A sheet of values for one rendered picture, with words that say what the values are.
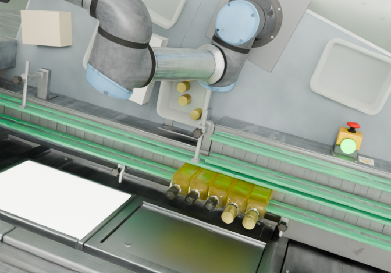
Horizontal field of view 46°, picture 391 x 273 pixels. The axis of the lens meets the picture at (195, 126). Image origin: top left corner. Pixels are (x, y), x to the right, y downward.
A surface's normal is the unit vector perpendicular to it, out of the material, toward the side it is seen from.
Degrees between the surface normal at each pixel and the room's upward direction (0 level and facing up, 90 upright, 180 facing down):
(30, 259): 90
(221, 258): 90
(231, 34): 4
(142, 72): 69
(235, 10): 4
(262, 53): 3
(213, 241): 90
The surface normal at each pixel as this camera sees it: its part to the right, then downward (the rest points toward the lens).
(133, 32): 0.41, 0.33
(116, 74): 0.22, 0.48
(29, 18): -0.30, 0.23
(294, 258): 0.20, -0.93
